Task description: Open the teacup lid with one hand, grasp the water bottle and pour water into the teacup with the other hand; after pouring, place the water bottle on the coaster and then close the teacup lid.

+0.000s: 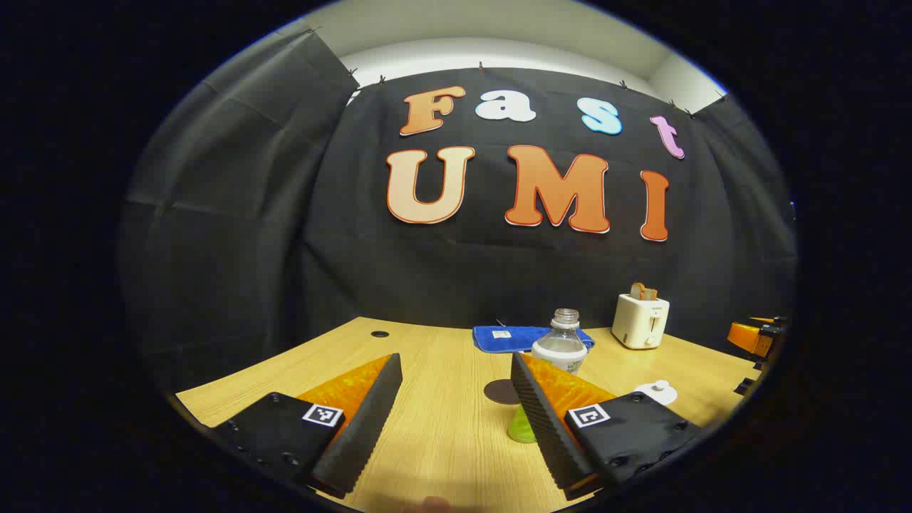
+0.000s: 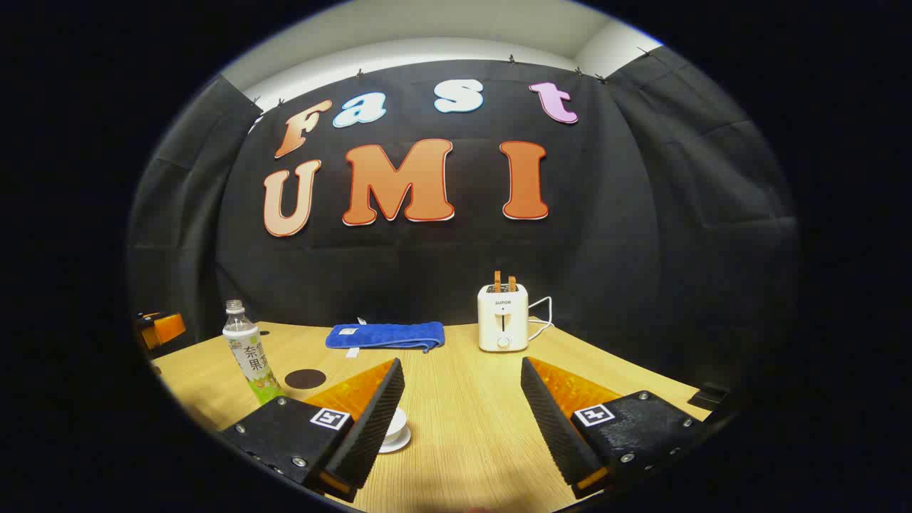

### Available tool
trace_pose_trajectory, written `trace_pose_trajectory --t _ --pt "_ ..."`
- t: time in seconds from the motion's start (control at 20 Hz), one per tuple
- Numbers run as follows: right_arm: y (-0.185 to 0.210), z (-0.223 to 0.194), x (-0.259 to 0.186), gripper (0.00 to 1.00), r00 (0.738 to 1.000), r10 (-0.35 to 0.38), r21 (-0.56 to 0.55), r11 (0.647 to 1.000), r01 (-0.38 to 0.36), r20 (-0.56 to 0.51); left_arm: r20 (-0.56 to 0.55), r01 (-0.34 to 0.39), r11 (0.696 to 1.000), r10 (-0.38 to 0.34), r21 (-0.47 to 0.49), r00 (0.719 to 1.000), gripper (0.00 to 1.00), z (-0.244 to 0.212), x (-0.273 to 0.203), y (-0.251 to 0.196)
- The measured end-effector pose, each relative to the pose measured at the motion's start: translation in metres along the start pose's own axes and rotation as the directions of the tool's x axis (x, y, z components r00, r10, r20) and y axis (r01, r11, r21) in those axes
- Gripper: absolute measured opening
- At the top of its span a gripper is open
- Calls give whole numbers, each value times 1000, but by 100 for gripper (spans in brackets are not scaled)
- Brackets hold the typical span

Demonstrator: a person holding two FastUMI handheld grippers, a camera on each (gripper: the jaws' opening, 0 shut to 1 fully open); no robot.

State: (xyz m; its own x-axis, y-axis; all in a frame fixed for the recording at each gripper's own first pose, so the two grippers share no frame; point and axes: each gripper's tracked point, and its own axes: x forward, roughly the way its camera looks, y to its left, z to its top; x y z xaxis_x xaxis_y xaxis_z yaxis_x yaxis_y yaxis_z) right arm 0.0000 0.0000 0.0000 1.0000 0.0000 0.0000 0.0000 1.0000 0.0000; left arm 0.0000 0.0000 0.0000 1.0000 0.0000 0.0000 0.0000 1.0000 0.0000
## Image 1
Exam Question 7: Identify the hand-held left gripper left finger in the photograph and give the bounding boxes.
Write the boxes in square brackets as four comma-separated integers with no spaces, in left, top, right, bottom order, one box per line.
[214,353,403,499]

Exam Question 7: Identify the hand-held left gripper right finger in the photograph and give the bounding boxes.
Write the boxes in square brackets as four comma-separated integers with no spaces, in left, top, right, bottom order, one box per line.
[511,351,703,501]

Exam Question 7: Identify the dark round coaster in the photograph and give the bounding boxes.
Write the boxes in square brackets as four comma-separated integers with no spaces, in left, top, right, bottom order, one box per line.
[484,379,522,406]

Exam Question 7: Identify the clear water bottle white label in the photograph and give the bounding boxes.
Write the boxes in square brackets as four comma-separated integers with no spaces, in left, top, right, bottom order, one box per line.
[507,309,589,444]

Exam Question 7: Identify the blue towel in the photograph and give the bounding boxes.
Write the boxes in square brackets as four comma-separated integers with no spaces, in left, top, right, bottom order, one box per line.
[472,326,596,354]

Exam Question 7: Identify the cream toaster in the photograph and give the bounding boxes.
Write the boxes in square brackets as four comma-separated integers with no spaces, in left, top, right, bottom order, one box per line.
[611,294,670,350]

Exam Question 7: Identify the black backdrop cloth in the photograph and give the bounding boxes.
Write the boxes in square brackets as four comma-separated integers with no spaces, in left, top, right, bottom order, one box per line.
[118,32,797,394]

